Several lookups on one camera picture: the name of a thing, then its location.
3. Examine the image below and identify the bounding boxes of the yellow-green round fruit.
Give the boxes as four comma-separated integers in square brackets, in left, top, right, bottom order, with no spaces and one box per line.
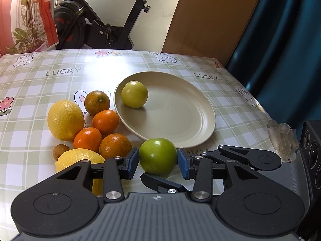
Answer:
[121,81,148,108]

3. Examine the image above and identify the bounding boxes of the green round fruit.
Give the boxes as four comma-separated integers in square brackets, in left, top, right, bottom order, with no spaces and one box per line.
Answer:
[139,138,178,180]

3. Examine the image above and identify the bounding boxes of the dark blue curtain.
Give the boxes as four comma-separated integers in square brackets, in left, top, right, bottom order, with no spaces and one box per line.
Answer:
[227,0,321,136]

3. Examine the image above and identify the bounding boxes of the beige round plate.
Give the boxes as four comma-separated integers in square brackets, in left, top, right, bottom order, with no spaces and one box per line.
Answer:
[114,71,216,148]

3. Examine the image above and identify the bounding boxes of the large yellow lemon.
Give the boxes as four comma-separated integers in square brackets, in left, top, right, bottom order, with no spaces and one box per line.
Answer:
[47,100,85,141]

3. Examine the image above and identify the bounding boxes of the green potted plant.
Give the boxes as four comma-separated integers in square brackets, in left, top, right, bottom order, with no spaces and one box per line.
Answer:
[11,0,48,54]

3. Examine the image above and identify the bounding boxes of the small yellow lemon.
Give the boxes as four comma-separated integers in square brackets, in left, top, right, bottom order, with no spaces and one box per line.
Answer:
[55,148,106,196]

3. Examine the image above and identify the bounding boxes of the black exercise bike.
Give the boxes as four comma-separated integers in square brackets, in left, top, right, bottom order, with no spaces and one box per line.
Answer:
[53,0,176,50]

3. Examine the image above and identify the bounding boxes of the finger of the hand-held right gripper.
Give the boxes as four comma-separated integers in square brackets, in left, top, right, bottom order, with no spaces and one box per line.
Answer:
[140,172,192,194]
[202,144,282,171]

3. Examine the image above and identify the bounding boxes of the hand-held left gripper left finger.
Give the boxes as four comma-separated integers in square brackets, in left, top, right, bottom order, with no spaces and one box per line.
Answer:
[56,148,139,203]

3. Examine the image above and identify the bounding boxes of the dark orange tangerine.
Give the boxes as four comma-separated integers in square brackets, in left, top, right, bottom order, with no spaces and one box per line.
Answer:
[99,133,132,160]

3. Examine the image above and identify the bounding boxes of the green checked tablecloth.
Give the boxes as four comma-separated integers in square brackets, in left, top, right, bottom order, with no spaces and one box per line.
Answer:
[0,49,300,240]

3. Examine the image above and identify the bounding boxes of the small brown longan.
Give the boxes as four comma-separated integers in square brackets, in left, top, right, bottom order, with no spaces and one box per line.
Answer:
[52,144,71,161]

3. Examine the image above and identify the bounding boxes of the bright orange mandarin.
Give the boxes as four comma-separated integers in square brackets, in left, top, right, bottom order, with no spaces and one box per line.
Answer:
[92,109,120,135]
[73,127,103,153]

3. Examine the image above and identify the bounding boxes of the brown wooden board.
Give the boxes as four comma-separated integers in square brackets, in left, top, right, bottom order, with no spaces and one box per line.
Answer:
[162,0,267,66]

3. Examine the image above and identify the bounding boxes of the greenish brown tangerine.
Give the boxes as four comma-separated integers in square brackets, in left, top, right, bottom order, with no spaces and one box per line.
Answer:
[84,91,111,116]

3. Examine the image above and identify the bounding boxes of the clear plastic corner protector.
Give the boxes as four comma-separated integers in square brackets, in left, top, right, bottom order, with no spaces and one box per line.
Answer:
[267,120,299,161]

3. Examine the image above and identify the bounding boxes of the red and white curtain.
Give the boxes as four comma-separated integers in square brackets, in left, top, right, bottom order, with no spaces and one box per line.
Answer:
[0,0,60,56]

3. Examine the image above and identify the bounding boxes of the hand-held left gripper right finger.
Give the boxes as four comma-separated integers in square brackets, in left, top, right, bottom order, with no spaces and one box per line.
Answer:
[177,148,259,203]

